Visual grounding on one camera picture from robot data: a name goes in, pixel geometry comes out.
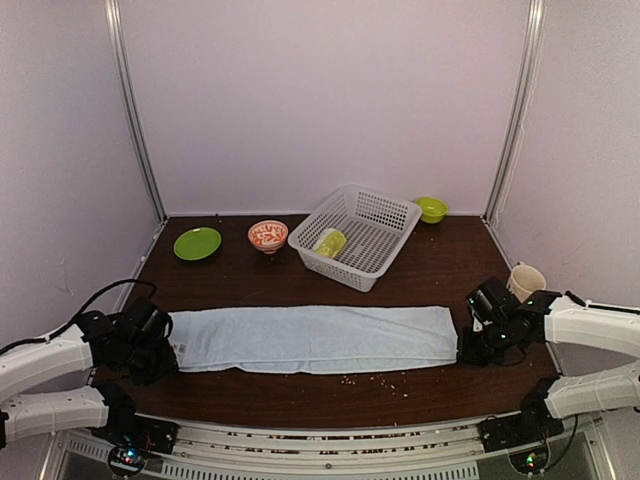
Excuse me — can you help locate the right aluminium corner post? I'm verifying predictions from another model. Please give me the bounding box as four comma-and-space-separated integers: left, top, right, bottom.
483, 0, 546, 226

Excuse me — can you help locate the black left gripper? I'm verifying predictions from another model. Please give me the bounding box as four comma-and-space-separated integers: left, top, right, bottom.
123, 336, 177, 386

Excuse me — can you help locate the left aluminium corner post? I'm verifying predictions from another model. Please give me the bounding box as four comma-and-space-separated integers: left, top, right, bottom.
104, 0, 168, 223

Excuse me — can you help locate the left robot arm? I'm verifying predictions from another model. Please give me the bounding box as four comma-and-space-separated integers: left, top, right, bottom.
1, 296, 178, 454

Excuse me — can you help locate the white perforated plastic basket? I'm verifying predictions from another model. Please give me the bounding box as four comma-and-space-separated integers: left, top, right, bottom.
288, 185, 422, 293

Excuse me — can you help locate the aluminium corner post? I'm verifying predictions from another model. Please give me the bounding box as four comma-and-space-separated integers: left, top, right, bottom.
104, 0, 168, 223
483, 0, 546, 226

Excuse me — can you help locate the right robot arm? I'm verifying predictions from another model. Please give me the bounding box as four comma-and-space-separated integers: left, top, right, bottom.
459, 277, 639, 443

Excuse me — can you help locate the light blue towel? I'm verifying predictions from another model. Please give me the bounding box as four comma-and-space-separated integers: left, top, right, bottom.
169, 305, 458, 375

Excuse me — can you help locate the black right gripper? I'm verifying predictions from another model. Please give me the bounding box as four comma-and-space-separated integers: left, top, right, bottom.
457, 319, 513, 367

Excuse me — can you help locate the green crocodile pattern towel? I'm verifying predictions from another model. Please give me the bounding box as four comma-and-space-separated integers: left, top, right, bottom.
311, 228, 347, 259

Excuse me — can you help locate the small lime green bowl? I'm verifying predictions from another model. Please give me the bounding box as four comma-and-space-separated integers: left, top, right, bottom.
414, 197, 448, 224

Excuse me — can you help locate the green round plate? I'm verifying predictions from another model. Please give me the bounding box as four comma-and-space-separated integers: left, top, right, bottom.
173, 227, 222, 261

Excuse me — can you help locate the red white patterned bowl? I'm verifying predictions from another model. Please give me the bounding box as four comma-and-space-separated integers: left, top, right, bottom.
247, 220, 289, 254

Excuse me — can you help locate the aluminium front rail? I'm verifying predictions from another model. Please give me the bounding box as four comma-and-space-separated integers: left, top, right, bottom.
49, 417, 616, 480

